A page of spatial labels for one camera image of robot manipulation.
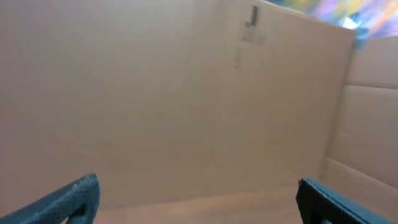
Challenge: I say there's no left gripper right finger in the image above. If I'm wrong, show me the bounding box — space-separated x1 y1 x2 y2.
296 178 391 224

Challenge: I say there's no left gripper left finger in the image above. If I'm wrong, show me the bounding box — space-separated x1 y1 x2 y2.
1 174 100 224

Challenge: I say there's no cardboard back wall panel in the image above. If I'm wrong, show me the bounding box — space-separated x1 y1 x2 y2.
1 1 397 223

